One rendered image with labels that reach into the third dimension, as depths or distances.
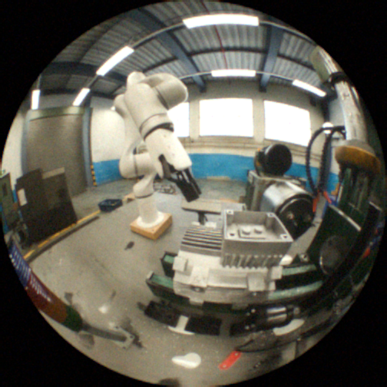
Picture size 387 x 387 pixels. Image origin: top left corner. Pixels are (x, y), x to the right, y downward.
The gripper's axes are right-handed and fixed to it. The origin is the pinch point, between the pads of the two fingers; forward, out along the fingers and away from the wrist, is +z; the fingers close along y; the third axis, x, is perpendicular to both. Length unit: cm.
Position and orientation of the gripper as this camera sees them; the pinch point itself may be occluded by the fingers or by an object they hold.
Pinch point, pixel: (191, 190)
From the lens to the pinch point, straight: 26.7
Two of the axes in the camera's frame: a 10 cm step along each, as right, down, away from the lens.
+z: 4.8, 8.6, 1.6
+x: 8.3, -3.9, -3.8
